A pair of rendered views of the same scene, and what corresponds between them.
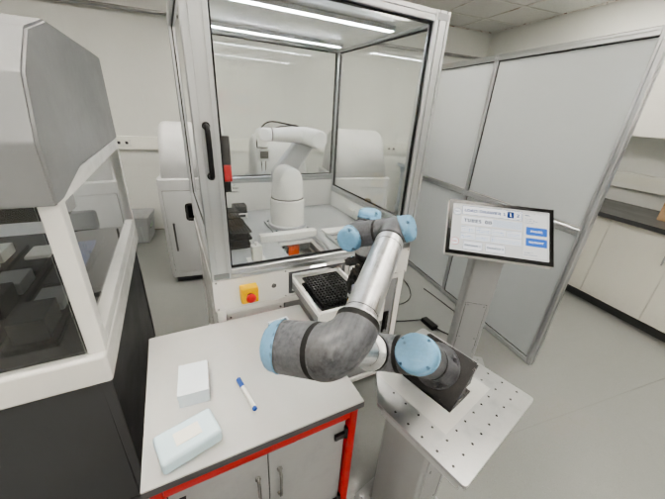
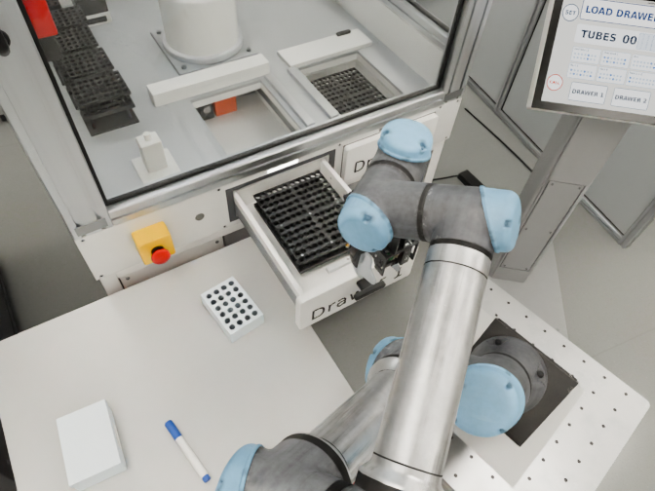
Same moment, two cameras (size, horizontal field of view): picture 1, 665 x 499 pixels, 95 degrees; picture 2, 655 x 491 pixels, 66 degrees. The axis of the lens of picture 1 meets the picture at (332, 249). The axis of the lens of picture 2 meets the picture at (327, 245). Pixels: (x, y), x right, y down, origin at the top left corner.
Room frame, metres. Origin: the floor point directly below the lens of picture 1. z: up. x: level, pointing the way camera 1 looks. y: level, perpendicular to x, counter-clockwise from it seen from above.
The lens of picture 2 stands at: (0.41, 0.06, 1.77)
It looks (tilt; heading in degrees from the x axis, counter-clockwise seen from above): 53 degrees down; 352
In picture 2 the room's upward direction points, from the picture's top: 6 degrees clockwise
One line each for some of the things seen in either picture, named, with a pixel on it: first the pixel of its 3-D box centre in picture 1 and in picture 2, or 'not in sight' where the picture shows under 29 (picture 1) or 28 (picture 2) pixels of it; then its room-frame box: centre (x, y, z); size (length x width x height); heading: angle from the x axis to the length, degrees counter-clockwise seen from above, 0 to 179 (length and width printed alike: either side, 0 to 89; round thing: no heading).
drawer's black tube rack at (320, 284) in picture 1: (330, 291); (309, 222); (1.16, 0.00, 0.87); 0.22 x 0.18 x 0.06; 28
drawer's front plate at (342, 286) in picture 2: (351, 316); (357, 284); (0.98, -0.09, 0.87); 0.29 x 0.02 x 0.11; 118
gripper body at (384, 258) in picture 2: (364, 269); (387, 232); (0.94, -0.12, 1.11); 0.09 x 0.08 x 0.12; 29
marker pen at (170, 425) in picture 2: (245, 393); (187, 450); (0.69, 0.25, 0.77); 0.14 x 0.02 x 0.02; 38
